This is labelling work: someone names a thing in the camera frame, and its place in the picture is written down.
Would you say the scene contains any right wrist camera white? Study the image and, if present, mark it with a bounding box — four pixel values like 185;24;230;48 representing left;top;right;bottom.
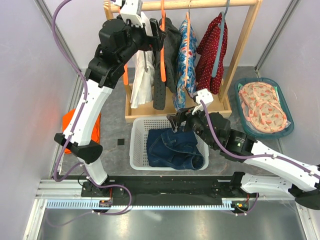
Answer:
192;88;214;115

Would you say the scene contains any peach patterned garment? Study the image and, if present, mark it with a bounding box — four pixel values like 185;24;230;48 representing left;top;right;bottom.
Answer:
238;81;291;134

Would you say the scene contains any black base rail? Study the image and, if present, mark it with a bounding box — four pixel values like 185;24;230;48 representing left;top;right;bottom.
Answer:
52;174;261;207

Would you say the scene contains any orange hanger of floral garment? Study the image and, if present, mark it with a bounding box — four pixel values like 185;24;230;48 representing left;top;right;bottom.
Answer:
184;0;192;87

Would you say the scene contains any orange hanger of black garment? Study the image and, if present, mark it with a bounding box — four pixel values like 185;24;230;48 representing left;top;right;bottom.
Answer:
160;0;166;83

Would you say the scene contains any wooden clothes rack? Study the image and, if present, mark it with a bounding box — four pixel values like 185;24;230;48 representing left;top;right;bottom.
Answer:
103;0;263;124

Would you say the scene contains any red polka dot garment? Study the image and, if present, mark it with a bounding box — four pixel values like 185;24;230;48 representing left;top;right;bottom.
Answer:
195;13;228;95

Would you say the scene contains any black dotted garment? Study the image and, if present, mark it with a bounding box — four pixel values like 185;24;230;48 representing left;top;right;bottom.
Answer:
153;17;182;110

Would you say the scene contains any blue floral garment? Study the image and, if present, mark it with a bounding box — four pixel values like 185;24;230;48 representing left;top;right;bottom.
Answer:
172;19;198;111

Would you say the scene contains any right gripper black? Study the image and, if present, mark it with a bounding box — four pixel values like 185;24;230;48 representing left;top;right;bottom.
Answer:
166;102;217;149

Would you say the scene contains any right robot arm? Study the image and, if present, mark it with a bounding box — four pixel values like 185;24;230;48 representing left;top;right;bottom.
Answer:
166;107;320;210

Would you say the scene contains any orange cloth on floor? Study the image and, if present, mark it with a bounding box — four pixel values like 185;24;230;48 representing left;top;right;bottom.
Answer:
62;108;102;144

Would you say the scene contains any white pleated skirt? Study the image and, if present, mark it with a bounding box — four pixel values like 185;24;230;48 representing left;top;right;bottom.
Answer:
130;50;155;109

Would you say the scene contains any white plastic basket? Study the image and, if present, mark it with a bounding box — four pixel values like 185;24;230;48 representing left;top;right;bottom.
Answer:
128;116;210;171

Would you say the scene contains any orange plastic hanger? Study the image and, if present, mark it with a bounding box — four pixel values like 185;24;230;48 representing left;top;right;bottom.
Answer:
123;64;129;86

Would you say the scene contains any small black square tile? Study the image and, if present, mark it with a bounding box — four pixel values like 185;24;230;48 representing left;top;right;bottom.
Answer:
117;138;125;146

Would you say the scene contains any blue-grey hanger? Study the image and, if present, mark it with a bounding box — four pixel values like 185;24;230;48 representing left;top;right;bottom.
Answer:
211;0;230;78

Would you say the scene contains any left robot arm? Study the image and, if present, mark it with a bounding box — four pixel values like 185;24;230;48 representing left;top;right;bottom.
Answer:
54;18;166;197

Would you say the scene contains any blue denim skirt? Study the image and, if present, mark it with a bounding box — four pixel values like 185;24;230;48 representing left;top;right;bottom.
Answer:
146;128;205;170

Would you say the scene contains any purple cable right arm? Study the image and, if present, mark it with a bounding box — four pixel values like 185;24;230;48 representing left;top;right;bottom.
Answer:
201;99;320;180

